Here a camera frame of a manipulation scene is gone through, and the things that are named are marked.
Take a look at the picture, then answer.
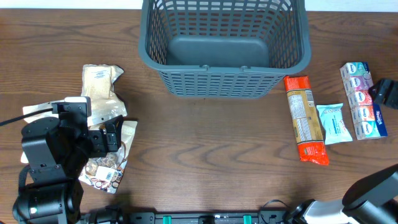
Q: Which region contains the multicolour tissue pack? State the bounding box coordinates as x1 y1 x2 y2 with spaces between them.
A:
340 62 388 140

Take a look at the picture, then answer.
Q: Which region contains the light blue wipes packet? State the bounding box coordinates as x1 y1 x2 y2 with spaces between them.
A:
317 103 353 145

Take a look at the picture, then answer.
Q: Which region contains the orange cracker package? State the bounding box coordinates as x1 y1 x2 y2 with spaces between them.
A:
284 76 330 166

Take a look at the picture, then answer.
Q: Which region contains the grey plastic basket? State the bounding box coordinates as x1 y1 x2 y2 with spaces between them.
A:
139 0 311 98

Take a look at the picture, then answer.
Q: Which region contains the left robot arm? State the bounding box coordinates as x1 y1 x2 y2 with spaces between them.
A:
12 113 124 223

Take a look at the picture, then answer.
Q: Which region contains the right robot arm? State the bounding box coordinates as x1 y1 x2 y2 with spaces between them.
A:
285 164 397 224

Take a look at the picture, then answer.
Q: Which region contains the brown snack pouch with window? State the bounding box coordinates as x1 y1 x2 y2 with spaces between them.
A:
78 121 137 194

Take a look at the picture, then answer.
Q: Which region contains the beige pouch upper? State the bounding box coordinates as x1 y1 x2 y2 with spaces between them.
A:
81 64 127 126

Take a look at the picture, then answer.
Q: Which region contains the beige pouch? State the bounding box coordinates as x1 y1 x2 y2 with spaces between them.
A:
81 64 127 126
21 100 64 164

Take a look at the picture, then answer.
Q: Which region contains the beige pouch far left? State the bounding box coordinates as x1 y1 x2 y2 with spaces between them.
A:
21 100 64 164

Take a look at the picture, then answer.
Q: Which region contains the left black cable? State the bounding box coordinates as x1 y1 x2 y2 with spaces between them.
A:
0 107 53 128

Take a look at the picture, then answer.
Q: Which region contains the black cable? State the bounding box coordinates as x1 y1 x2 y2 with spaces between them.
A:
0 107 53 128
259 198 292 215

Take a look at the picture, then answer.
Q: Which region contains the right black cable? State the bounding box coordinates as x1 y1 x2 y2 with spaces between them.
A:
259 198 292 215

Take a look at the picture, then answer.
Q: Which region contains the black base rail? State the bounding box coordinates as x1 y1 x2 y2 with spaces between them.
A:
78 208 291 224

